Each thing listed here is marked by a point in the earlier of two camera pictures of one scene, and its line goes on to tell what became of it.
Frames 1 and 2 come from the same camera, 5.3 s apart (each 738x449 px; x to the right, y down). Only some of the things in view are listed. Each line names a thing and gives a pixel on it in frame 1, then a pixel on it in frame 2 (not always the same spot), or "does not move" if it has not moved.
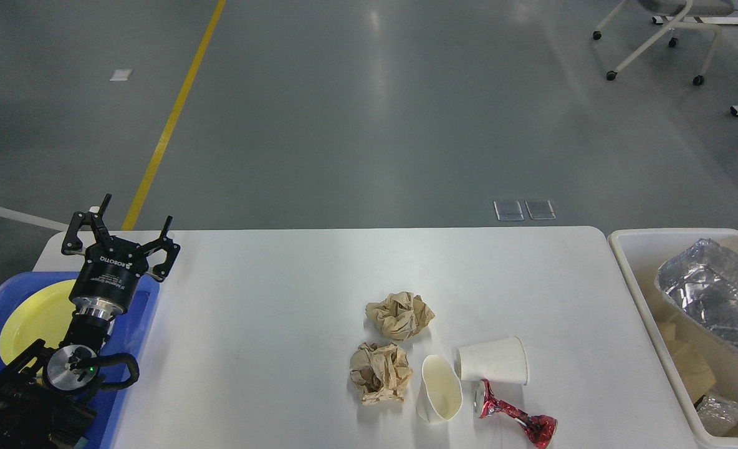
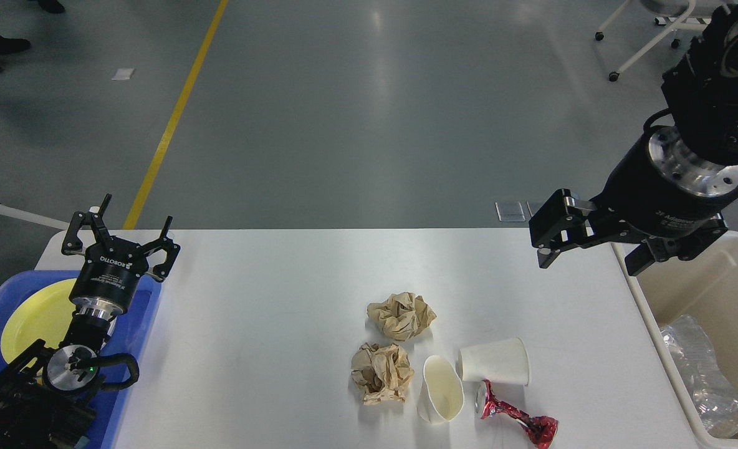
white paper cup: x=503 y=360 does not move
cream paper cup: x=442 y=396 does not move
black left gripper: x=111 y=268 does not move
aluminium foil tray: x=723 y=290 to x=719 y=406
